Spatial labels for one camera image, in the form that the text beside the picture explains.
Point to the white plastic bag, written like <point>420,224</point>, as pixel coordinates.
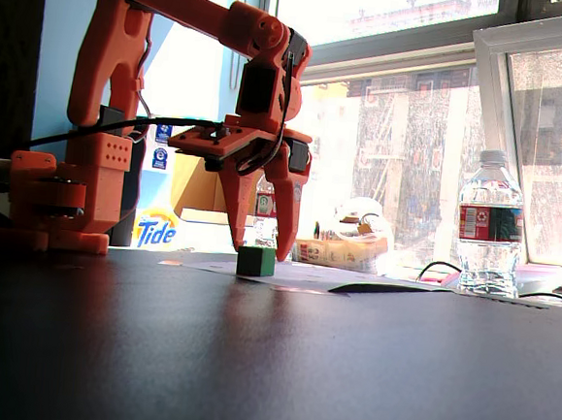
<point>363,216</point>

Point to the leaning window screen frame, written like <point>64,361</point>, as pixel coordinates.
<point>493,47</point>

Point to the green cube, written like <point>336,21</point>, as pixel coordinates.
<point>256,262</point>

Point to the Tide detergent box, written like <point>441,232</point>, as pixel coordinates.
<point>155,231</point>

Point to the water bottle red green label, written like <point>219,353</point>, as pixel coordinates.
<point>490,221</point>

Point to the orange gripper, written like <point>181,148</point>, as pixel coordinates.
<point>272,152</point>

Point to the white flat box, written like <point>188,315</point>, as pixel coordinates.
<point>201,233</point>

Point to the water bottle red white label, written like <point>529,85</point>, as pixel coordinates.
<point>264,204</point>

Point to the small pink tape piece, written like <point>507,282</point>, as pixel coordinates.
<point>171,262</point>

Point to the brown cardboard box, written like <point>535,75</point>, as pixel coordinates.
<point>190,188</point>

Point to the printed paper strip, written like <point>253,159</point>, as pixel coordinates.
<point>507,301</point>

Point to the white paper grid sheet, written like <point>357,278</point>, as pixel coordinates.
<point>305,275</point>

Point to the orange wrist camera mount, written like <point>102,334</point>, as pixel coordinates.
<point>208,141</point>

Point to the printed snack carton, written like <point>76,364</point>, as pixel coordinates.
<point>341,253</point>

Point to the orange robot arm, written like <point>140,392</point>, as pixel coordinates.
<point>99,166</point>

